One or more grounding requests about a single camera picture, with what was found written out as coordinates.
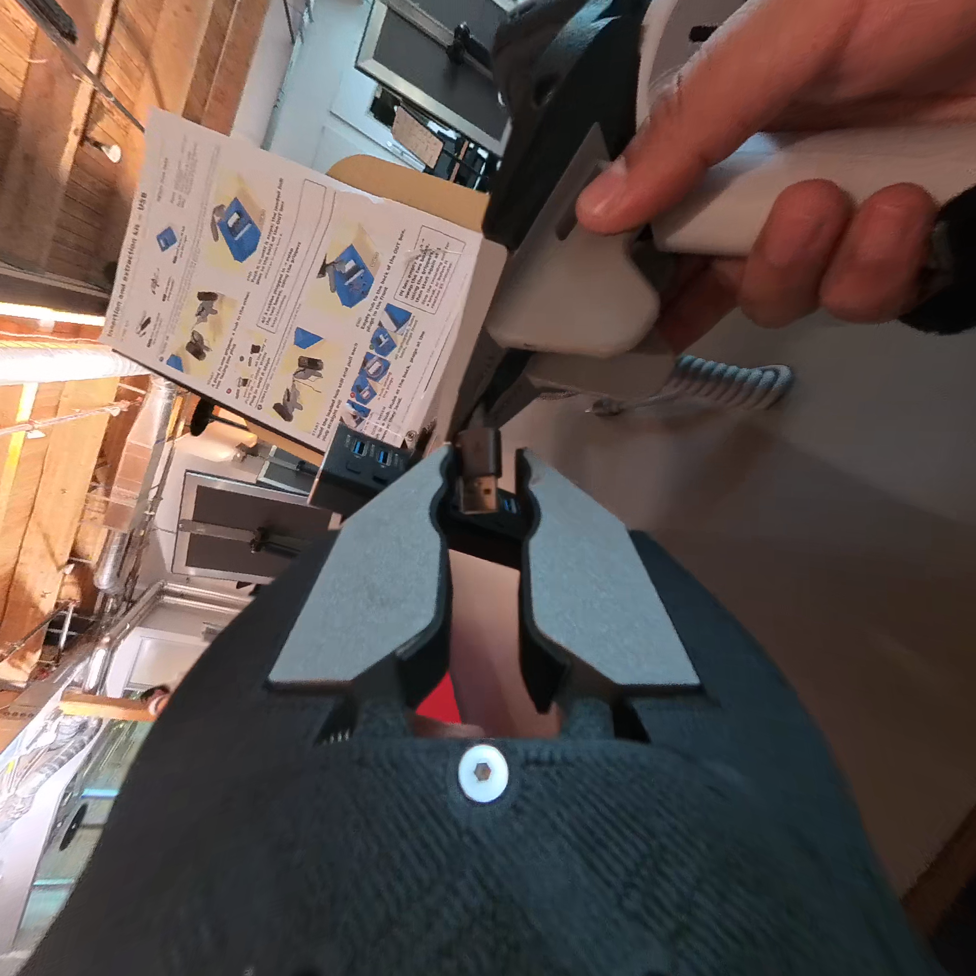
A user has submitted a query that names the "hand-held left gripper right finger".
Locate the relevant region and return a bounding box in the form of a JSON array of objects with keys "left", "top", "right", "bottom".
[{"left": 517, "top": 448, "right": 703, "bottom": 715}]

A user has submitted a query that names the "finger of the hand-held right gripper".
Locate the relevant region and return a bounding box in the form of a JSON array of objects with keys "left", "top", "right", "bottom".
[
  {"left": 450, "top": 126, "right": 663, "bottom": 439},
  {"left": 486, "top": 335, "right": 681, "bottom": 428}
]

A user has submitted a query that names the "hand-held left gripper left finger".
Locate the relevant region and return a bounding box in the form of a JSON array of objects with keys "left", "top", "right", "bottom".
[{"left": 265, "top": 444, "right": 452, "bottom": 712}]

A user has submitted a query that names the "red plastic bin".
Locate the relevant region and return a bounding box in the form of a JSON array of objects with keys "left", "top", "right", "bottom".
[{"left": 414, "top": 677, "right": 464, "bottom": 725}]

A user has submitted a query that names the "grey USB cable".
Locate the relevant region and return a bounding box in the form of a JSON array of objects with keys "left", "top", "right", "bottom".
[{"left": 456, "top": 354, "right": 794, "bottom": 518}]

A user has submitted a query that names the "person's right hand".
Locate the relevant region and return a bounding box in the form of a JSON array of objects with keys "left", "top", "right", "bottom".
[{"left": 575, "top": 0, "right": 976, "bottom": 348}]

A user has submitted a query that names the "black framed panel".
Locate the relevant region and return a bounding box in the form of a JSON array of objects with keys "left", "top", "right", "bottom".
[
  {"left": 171, "top": 469, "right": 338, "bottom": 587},
  {"left": 354, "top": 0, "right": 513, "bottom": 157}
]

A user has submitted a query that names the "wooden instruction board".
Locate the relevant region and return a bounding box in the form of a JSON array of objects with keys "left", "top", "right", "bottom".
[{"left": 99, "top": 107, "right": 510, "bottom": 459}]

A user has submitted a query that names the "silver ventilation duct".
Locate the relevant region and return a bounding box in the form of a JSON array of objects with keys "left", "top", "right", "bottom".
[{"left": 90, "top": 374, "right": 182, "bottom": 603}]

